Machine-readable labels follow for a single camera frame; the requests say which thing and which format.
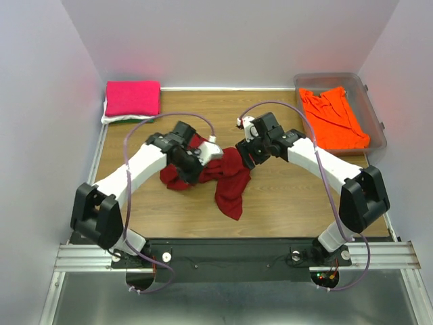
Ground aluminium rail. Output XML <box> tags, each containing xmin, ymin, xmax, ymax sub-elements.
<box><xmin>54</xmin><ymin>242</ymin><xmax>421</xmax><ymax>273</ymax></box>

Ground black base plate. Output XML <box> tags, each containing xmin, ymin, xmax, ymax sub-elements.
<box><xmin>111</xmin><ymin>238</ymin><xmax>352</xmax><ymax>283</ymax></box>

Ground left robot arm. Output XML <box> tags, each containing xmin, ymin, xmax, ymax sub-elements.
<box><xmin>70</xmin><ymin>121</ymin><xmax>222</xmax><ymax>267</ymax></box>

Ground folded white t shirt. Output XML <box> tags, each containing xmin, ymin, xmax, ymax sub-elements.
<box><xmin>100</xmin><ymin>98</ymin><xmax>154</xmax><ymax>125</ymax></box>

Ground folded pink t shirt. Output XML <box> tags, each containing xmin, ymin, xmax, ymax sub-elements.
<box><xmin>105</xmin><ymin>81</ymin><xmax>160</xmax><ymax>117</ymax></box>

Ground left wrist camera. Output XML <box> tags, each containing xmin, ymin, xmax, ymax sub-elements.
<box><xmin>198</xmin><ymin>141</ymin><xmax>223</xmax><ymax>166</ymax></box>

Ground orange t shirt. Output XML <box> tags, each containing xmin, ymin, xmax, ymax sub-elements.
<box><xmin>299</xmin><ymin>86</ymin><xmax>370</xmax><ymax>150</ymax></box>

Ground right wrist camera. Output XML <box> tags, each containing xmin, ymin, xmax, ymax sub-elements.
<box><xmin>236</xmin><ymin>116</ymin><xmax>258</xmax><ymax>142</ymax></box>

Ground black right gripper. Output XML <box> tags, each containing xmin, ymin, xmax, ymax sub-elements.
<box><xmin>235</xmin><ymin>131</ymin><xmax>271</xmax><ymax>170</ymax></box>

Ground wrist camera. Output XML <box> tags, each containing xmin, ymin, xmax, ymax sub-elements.
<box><xmin>236</xmin><ymin>116</ymin><xmax>258</xmax><ymax>142</ymax></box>
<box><xmin>198</xmin><ymin>141</ymin><xmax>223</xmax><ymax>166</ymax></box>

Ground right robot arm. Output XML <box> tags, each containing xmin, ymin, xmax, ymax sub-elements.
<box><xmin>236</xmin><ymin>112</ymin><xmax>390</xmax><ymax>264</ymax></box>

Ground dark red t shirt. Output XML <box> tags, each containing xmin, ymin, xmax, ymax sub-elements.
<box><xmin>159</xmin><ymin>134</ymin><xmax>251</xmax><ymax>221</ymax></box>

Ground folded green t shirt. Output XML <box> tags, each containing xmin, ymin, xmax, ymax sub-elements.
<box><xmin>112</xmin><ymin>117</ymin><xmax>155</xmax><ymax>124</ymax></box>

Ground clear plastic bin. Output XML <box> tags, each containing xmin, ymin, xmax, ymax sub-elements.
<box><xmin>294</xmin><ymin>72</ymin><xmax>386</xmax><ymax>156</ymax></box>

